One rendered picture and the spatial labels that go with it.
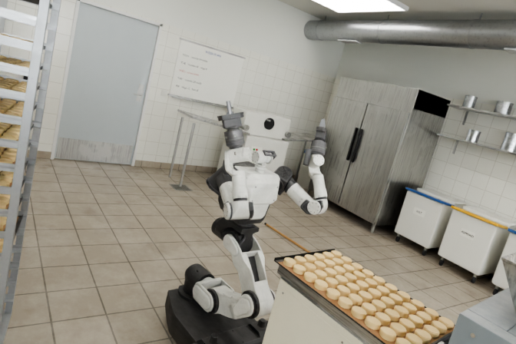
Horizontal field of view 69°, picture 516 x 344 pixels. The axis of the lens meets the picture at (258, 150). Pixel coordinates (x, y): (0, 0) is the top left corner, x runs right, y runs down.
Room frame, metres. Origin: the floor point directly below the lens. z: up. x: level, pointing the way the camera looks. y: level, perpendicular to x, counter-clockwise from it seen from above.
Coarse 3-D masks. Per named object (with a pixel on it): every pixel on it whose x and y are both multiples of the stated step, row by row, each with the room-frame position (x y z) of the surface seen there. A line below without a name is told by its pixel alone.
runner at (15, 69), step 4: (0, 64) 1.30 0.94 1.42; (4, 64) 1.31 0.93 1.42; (8, 64) 1.31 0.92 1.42; (12, 64) 1.32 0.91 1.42; (0, 68) 1.30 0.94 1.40; (4, 68) 1.31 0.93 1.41; (8, 68) 1.31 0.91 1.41; (12, 68) 1.32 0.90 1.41; (16, 68) 1.32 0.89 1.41; (20, 68) 1.33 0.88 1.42; (24, 68) 1.33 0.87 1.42; (28, 68) 1.34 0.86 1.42; (12, 72) 1.32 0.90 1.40; (16, 72) 1.32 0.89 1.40; (20, 72) 1.33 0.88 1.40; (24, 72) 1.33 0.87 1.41
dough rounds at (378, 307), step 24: (288, 264) 1.42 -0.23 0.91; (312, 264) 1.46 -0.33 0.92; (336, 264) 1.55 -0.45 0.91; (336, 288) 1.32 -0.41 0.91; (360, 288) 1.38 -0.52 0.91; (384, 288) 1.41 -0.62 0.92; (360, 312) 1.18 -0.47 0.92; (384, 312) 1.26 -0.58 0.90; (408, 312) 1.29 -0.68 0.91; (432, 312) 1.31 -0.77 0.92; (384, 336) 1.09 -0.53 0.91; (408, 336) 1.11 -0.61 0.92; (432, 336) 1.17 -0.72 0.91
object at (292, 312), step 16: (288, 288) 1.41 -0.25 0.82; (288, 304) 1.39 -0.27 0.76; (304, 304) 1.34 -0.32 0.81; (272, 320) 1.43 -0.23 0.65; (288, 320) 1.38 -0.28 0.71; (304, 320) 1.32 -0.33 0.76; (320, 320) 1.27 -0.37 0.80; (336, 320) 1.23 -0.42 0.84; (272, 336) 1.42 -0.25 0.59; (288, 336) 1.36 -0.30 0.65; (304, 336) 1.31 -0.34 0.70; (320, 336) 1.26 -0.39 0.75; (336, 336) 1.21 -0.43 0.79; (352, 336) 1.18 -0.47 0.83
